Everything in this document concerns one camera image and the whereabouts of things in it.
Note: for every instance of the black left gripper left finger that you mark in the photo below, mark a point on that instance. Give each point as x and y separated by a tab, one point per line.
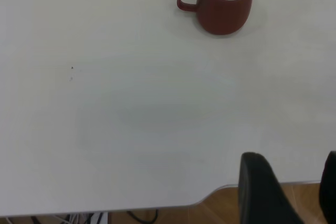
262	195

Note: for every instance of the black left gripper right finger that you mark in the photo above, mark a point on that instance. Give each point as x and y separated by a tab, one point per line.
329	195

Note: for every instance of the red ceramic mug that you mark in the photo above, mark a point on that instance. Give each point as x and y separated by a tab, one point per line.
223	16

